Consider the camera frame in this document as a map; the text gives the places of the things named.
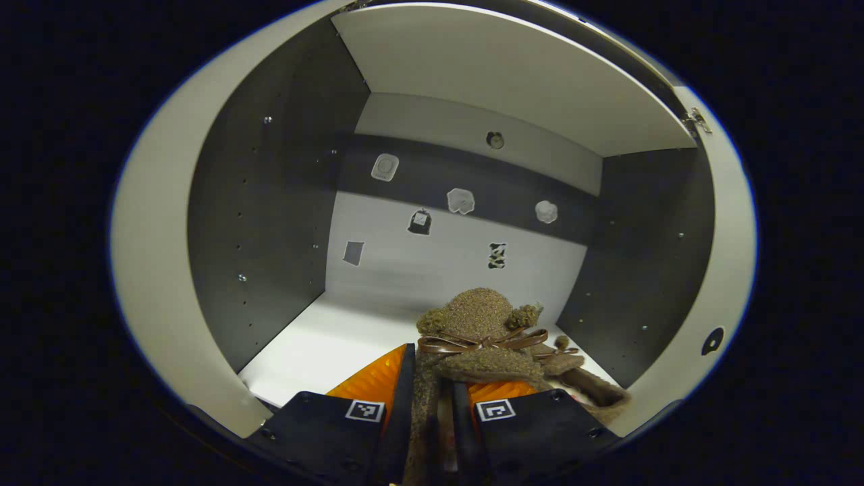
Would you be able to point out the brown suede shoe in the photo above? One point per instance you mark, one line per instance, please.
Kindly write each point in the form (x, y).
(594, 395)
(472, 317)

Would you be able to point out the white shoe cabinet door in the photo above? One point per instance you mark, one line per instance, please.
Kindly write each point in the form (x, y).
(722, 270)
(155, 270)

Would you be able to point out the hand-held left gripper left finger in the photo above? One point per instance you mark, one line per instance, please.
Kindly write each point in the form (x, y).
(403, 432)

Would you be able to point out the white shoe cabinet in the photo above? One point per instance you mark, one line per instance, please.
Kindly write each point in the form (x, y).
(270, 202)

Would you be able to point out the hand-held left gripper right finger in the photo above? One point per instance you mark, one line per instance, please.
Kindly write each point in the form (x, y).
(540, 439)

